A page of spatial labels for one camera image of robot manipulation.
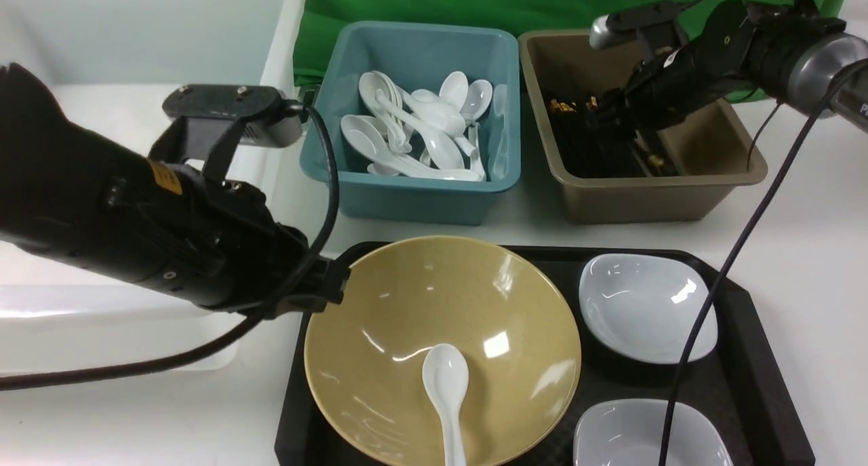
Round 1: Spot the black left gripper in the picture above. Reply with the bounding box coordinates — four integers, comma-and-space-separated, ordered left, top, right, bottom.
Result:
1, 63, 351, 317

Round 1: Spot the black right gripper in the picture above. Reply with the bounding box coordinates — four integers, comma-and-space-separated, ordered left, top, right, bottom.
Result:
597, 0, 768, 130

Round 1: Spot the white ceramic soup spoon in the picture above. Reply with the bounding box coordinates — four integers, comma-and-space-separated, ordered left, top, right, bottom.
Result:
422, 343, 469, 465

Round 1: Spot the tan noodle bowl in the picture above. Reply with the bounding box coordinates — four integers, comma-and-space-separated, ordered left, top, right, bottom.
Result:
304, 236, 582, 465

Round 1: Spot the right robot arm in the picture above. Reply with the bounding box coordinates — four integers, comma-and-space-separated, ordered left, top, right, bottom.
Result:
593, 0, 866, 130

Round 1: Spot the brown plastic bin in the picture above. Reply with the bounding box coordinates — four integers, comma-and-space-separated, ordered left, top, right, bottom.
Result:
519, 30, 768, 225

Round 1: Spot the green backdrop cloth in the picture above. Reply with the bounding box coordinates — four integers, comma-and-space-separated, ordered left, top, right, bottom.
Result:
294, 0, 791, 83

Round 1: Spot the black chopsticks bundle in bin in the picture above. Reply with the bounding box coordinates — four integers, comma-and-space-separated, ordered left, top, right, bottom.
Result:
543, 91, 679, 179

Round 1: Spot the white spoons pile in bin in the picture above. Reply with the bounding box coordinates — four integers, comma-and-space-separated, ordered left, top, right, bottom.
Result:
340, 71, 488, 182

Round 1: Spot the teal plastic bin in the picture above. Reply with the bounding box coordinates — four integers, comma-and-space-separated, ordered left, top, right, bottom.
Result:
314, 21, 521, 226

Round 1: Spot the upper grey square dish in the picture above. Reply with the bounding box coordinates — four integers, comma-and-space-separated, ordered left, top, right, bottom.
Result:
578, 253, 708, 365

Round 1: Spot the grey square dish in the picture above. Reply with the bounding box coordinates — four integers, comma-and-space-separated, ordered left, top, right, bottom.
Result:
573, 398, 732, 465
578, 253, 708, 365

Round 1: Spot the black serving tray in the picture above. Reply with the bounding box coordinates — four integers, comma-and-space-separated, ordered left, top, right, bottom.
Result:
274, 280, 816, 465

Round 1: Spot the large white plastic tub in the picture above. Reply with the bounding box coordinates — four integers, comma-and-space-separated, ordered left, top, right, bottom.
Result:
2, 0, 306, 374

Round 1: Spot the lower grey square dish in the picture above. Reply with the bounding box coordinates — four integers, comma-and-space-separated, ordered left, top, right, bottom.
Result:
573, 398, 732, 465

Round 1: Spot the right black cable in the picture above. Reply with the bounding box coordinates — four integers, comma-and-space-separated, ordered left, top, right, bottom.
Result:
658, 59, 868, 466

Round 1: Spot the black cable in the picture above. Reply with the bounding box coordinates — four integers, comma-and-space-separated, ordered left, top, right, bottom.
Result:
658, 59, 868, 466
0, 103, 341, 392

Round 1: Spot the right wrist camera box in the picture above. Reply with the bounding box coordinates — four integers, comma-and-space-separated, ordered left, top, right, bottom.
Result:
589, 0, 688, 52

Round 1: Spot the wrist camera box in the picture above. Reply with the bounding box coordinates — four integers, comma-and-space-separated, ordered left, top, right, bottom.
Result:
148, 85, 303, 184
589, 0, 688, 52

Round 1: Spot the left black cable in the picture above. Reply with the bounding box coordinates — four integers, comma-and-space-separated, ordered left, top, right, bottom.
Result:
0, 103, 341, 392

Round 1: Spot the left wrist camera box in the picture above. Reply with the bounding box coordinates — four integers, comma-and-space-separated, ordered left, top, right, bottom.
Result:
148, 85, 303, 184

